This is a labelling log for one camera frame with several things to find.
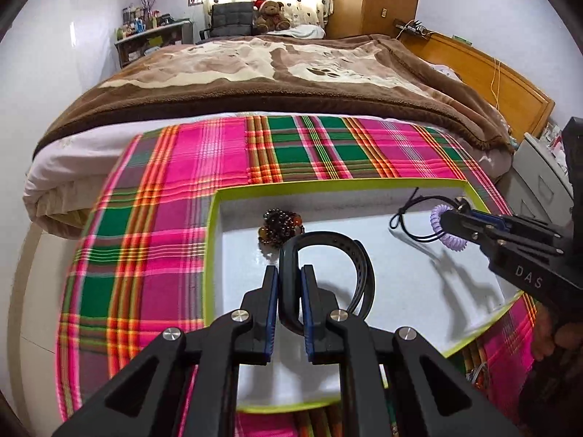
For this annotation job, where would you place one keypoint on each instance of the pink green plaid cloth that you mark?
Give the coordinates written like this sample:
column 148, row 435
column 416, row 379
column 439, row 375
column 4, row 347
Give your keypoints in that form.
column 182, row 168

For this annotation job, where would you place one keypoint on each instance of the person's right hand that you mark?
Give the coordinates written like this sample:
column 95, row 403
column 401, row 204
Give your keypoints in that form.
column 543, row 334

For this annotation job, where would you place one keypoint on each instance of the wooden wardrobe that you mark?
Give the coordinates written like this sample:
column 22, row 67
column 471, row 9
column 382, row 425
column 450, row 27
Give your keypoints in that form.
column 364, row 0

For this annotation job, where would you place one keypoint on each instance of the white tray with green rim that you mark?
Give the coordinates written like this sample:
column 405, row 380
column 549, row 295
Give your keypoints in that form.
column 346, row 218

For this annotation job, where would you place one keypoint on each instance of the dark grey chair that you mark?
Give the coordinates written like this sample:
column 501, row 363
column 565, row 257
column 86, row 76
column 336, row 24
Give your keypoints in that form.
column 230, row 18

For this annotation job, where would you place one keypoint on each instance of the wooden headboard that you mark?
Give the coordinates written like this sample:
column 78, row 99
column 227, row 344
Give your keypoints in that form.
column 510, row 82

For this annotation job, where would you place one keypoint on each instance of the white drawer cabinet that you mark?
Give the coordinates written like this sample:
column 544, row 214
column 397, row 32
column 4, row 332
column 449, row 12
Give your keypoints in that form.
column 537, row 177

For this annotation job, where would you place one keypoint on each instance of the black watch band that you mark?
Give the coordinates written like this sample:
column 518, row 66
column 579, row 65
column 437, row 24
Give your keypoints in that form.
column 360, row 255

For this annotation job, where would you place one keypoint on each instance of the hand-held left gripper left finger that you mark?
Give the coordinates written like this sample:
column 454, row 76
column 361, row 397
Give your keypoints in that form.
column 272, row 309

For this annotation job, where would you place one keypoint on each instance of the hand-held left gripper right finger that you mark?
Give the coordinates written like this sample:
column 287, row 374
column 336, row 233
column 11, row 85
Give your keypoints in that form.
column 306, row 314

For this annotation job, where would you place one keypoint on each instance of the brown teddy bear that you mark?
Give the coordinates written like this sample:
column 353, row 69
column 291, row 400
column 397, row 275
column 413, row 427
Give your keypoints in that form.
column 271, row 16

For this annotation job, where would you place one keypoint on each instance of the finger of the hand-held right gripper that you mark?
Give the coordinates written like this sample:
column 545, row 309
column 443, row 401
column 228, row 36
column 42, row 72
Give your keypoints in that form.
column 460, row 227
column 487, row 218

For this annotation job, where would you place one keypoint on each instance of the group of bottles on desk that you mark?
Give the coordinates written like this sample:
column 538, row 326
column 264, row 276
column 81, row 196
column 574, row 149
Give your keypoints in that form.
column 136, row 22

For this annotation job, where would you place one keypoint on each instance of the power strip with chargers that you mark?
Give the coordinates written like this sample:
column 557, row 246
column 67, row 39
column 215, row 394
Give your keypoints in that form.
column 412, row 27

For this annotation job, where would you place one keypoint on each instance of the brown paw print blanket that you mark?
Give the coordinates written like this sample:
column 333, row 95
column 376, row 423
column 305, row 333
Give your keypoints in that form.
column 227, row 95

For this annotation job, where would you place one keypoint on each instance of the white pillow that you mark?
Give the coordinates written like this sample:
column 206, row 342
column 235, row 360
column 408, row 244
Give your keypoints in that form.
column 305, row 32

